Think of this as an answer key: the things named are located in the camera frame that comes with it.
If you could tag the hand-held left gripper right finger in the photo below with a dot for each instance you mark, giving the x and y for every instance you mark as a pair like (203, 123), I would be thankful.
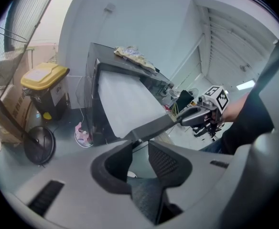
(196, 175)

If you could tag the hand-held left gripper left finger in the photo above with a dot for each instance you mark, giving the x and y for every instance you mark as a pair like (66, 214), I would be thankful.
(82, 194)

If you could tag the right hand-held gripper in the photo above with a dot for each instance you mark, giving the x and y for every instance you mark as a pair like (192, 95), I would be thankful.
(222, 99)

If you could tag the person's right forearm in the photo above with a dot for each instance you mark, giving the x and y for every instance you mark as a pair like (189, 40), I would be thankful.
(235, 111)

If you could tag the person's right hand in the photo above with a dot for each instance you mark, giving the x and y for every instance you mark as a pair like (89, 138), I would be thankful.
(217, 117)

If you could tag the black monitor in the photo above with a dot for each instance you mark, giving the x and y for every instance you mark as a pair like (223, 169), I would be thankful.
(185, 100)

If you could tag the person's white shoe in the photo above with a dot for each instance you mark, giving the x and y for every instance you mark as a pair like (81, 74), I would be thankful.
(132, 174)

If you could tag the person's black shirt torso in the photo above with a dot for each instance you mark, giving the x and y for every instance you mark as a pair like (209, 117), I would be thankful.
(249, 128)

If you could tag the black cloth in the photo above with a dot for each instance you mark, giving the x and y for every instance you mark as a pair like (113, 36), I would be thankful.
(156, 69)

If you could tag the pink slippers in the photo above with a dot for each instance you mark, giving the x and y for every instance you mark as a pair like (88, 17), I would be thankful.
(82, 135)

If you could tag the rectangular ceiling light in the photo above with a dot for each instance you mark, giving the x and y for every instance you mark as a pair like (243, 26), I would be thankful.
(245, 84)

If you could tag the black standing fan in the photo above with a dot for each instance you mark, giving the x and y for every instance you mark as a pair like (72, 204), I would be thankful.
(40, 144)

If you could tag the pile of crumpled cloths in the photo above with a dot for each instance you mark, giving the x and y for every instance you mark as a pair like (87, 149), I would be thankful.
(134, 56)

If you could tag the checked cloth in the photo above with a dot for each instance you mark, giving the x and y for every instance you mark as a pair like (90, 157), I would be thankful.
(132, 50)

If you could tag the black table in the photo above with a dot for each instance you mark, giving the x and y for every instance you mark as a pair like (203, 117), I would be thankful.
(91, 104)

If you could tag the plain cardboard box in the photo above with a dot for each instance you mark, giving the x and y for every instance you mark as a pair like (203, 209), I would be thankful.
(1, 132)

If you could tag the printed cardboard box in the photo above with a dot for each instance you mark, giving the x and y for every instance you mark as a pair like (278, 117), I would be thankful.
(15, 104)

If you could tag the yellow lid trash bin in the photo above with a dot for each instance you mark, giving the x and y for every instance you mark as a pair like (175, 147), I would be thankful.
(44, 73)

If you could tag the grey wall socket box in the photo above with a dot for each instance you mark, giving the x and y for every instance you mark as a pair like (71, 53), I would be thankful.
(109, 7)

